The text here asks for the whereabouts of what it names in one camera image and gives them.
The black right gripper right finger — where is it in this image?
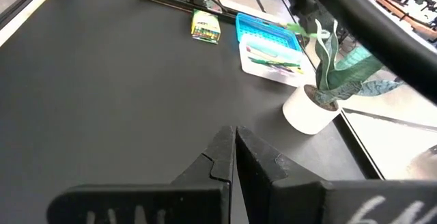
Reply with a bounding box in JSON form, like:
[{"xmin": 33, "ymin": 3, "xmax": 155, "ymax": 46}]
[{"xmin": 236, "ymin": 126, "xmax": 324, "ymax": 224}]

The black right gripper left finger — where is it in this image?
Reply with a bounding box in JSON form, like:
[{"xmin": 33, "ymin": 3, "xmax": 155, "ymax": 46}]
[{"xmin": 170, "ymin": 125, "xmax": 237, "ymax": 224}]

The green ballpoint pen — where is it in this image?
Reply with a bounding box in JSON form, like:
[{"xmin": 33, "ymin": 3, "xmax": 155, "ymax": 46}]
[{"xmin": 248, "ymin": 56, "xmax": 302, "ymax": 69}]

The white plant pot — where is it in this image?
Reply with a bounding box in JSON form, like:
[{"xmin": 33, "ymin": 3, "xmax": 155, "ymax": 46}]
[{"xmin": 282, "ymin": 84, "xmax": 343, "ymax": 136}]

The clear plastic pencil box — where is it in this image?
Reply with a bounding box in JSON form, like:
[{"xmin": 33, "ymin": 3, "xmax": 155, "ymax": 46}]
[{"xmin": 238, "ymin": 33, "xmax": 317, "ymax": 89}]

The green snake plant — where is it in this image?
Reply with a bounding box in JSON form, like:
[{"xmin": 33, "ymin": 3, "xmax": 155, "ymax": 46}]
[{"xmin": 286, "ymin": 18, "xmax": 406, "ymax": 107}]

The yellow green crayon box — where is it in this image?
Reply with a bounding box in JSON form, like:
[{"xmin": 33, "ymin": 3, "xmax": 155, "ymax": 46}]
[{"xmin": 191, "ymin": 9, "xmax": 222, "ymax": 45}]

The blue pencil box lid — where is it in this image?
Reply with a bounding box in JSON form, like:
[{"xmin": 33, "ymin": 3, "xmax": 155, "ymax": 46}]
[{"xmin": 235, "ymin": 12, "xmax": 303, "ymax": 52}]

